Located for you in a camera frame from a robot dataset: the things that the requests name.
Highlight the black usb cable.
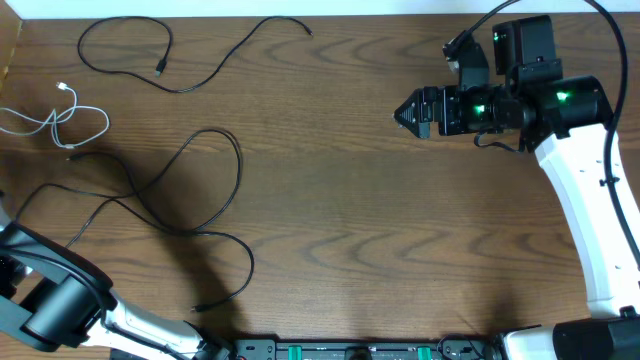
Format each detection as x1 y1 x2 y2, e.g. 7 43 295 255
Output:
77 15 315 95
13 128 256 314

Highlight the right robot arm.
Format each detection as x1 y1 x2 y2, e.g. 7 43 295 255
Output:
393 15 639 359

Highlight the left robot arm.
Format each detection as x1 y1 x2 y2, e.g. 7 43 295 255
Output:
1 214 235 360

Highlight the wooden side panel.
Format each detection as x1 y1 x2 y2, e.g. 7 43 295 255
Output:
0 0 23 85

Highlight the right camera cable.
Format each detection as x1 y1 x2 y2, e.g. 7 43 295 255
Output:
449 0 640 271

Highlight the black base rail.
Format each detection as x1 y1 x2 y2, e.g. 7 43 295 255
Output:
109 338 506 360

